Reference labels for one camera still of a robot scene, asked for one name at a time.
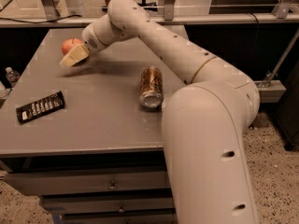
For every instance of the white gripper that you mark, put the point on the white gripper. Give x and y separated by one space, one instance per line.
90 38

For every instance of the red apple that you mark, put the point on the red apple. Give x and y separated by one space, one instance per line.
68 44

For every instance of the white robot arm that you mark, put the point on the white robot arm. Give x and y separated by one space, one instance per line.
202 123

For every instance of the black snack bar wrapper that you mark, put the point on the black snack bar wrapper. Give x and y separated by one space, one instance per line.
40 108

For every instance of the gold soda can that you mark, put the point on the gold soda can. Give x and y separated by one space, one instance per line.
151 87

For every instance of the grey drawer cabinet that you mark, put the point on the grey drawer cabinet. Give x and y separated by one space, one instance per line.
102 125

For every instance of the top grey drawer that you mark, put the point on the top grey drawer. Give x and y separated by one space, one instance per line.
88 181

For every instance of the grey drawer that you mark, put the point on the grey drawer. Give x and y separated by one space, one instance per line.
97 205
124 218
88 181

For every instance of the middle grey drawer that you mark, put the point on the middle grey drawer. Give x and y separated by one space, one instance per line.
97 205

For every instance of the bottom grey drawer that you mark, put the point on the bottom grey drawer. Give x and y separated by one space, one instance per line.
124 218

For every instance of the grey metal floor beam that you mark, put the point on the grey metal floor beam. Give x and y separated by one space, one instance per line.
270 93

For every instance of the metal frame rail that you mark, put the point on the metal frame rail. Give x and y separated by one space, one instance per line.
33 12

